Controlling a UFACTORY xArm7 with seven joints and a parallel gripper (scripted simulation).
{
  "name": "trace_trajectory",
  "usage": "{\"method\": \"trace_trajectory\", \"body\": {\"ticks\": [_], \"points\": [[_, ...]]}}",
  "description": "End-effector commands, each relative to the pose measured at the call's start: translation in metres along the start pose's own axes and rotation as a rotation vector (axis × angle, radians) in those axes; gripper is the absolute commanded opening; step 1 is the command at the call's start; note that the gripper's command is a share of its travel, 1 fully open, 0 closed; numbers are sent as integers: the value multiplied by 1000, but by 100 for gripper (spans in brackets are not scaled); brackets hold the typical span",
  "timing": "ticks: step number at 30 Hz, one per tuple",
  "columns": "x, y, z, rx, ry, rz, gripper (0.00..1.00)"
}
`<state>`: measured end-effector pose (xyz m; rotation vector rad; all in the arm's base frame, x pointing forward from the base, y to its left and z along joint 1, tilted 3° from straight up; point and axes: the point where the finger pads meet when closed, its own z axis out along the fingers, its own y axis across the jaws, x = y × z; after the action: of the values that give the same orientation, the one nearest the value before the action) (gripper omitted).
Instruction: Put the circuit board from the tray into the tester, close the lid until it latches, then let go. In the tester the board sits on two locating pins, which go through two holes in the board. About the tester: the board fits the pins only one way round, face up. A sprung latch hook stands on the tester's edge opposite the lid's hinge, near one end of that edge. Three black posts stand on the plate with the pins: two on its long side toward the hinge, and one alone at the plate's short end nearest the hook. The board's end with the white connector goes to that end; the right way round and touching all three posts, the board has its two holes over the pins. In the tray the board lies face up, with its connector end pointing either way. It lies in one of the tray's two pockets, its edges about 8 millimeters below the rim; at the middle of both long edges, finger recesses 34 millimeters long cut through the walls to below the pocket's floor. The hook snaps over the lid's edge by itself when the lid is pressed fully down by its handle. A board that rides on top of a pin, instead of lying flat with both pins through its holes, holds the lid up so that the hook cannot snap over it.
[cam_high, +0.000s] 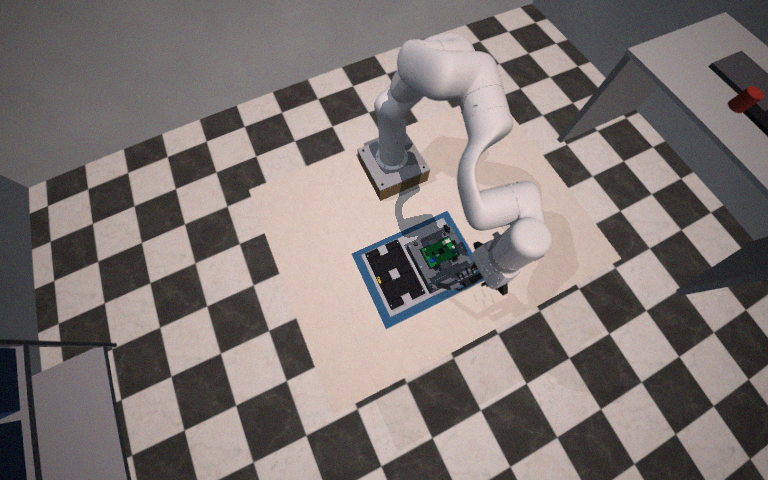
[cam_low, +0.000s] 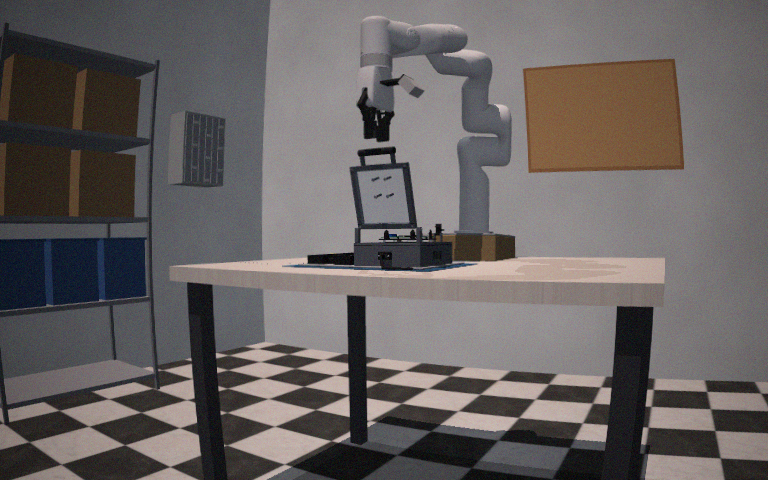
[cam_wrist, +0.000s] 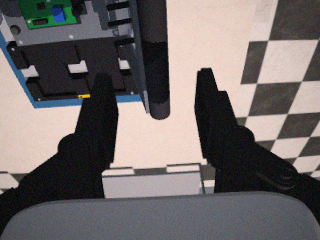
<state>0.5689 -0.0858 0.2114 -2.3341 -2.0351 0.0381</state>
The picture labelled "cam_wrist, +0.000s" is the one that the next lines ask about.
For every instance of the green circuit board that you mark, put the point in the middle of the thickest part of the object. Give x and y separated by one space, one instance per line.
47 12

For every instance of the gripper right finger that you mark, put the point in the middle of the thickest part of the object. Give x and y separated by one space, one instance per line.
241 164

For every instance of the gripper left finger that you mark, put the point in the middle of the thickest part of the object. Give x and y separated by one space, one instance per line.
80 160

